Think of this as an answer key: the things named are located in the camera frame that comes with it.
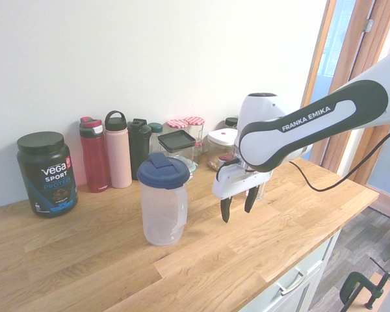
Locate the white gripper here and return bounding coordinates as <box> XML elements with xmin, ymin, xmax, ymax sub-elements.
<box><xmin>213</xmin><ymin>164</ymin><xmax>270</xmax><ymax>224</ymax></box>

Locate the red water bottle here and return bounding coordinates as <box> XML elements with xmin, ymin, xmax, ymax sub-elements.
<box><xmin>79</xmin><ymin>116</ymin><xmax>111</xmax><ymax>194</ymax></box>

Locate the clear bowl with teal rim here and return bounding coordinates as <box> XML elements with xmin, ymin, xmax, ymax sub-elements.
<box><xmin>181</xmin><ymin>155</ymin><xmax>199</xmax><ymax>179</ymax></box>

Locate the glass jar with white lid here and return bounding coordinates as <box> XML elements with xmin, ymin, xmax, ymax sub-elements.
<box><xmin>207</xmin><ymin>128</ymin><xmax>239</xmax><ymax>173</ymax></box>

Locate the jar with red checked lid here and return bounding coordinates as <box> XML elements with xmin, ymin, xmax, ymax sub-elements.
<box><xmin>166</xmin><ymin>119</ymin><xmax>189</xmax><ymax>135</ymax></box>
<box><xmin>184</xmin><ymin>116</ymin><xmax>206</xmax><ymax>164</ymax></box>

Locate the square container with black lid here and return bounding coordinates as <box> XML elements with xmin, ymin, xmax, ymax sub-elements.
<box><xmin>157</xmin><ymin>131</ymin><xmax>197</xmax><ymax>164</ymax></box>

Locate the grey kitchen cabinet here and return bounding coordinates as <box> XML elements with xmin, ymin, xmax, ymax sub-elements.
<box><xmin>240</xmin><ymin>224</ymin><xmax>343</xmax><ymax>312</ymax></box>

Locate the clear bottle with teal cap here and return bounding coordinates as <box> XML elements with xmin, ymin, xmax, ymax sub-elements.
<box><xmin>148</xmin><ymin>122</ymin><xmax>164</xmax><ymax>154</ymax></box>

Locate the black shaker bottle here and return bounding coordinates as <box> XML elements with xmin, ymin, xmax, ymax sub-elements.
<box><xmin>127</xmin><ymin>118</ymin><xmax>152</xmax><ymax>181</ymax></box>

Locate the pink insulated bottle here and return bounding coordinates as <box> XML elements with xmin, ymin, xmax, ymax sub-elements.
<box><xmin>104</xmin><ymin>110</ymin><xmax>133</xmax><ymax>189</ymax></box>

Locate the green screw clamp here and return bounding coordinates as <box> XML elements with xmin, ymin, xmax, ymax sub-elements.
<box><xmin>339</xmin><ymin>256</ymin><xmax>390</xmax><ymax>310</ymax></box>

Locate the black Vega protein tub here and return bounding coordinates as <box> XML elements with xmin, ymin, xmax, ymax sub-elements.
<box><xmin>16</xmin><ymin>131</ymin><xmax>79</xmax><ymax>219</ymax></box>

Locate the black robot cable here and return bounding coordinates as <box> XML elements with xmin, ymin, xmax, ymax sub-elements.
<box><xmin>289</xmin><ymin>122</ymin><xmax>390</xmax><ymax>193</ymax></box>

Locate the metal drawer handle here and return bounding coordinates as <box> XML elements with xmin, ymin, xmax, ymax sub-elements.
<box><xmin>276</xmin><ymin>270</ymin><xmax>309</xmax><ymax>296</ymax></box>

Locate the wooden door frame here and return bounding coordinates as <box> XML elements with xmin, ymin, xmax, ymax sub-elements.
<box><xmin>300</xmin><ymin>0</ymin><xmax>390</xmax><ymax>187</ymax></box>

